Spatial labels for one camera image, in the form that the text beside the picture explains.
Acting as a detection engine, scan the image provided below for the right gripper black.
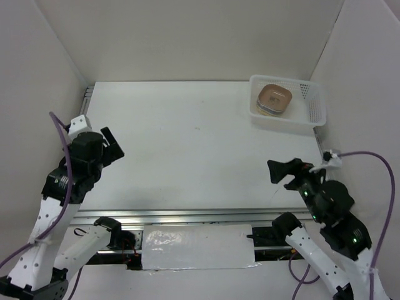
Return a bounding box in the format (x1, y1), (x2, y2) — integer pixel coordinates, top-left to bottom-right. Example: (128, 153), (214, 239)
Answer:
(266, 155), (329, 221)

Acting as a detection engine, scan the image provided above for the brown panda plate back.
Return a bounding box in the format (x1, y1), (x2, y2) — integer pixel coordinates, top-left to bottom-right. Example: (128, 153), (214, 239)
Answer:
(257, 84), (293, 110)

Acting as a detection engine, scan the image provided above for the cream panda plate back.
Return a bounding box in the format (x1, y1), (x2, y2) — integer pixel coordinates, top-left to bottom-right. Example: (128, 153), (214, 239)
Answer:
(256, 100), (285, 117)

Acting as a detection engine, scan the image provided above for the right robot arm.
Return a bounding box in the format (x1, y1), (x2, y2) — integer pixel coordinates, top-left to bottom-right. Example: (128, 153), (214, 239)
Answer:
(267, 158), (388, 299)

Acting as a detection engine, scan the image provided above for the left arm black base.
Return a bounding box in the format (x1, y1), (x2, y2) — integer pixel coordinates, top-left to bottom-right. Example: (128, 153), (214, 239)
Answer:
(86, 216), (143, 271)

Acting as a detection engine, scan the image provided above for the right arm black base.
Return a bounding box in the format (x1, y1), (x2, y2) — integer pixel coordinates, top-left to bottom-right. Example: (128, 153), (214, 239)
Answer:
(246, 226), (304, 262)

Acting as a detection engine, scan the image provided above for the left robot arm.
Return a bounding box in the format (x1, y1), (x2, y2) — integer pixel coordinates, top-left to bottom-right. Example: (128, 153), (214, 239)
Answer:
(1, 127), (124, 299)

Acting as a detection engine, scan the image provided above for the white plastic basket bin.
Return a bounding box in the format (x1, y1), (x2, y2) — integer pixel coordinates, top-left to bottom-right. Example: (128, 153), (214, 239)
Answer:
(249, 75), (326, 130)

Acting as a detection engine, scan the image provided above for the white taped cover panel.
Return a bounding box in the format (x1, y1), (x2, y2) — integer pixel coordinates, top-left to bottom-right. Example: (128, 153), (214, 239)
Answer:
(141, 224), (256, 271)

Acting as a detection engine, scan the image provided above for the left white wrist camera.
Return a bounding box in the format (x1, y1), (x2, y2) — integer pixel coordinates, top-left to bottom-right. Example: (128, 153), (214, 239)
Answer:
(68, 114), (92, 140)

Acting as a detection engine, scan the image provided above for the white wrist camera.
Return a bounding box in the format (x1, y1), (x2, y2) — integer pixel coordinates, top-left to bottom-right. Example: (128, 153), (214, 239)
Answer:
(309, 150), (343, 173)
(68, 114), (92, 140)

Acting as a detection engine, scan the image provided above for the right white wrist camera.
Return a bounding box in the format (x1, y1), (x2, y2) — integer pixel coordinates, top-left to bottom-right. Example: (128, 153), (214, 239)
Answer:
(309, 150), (343, 173)

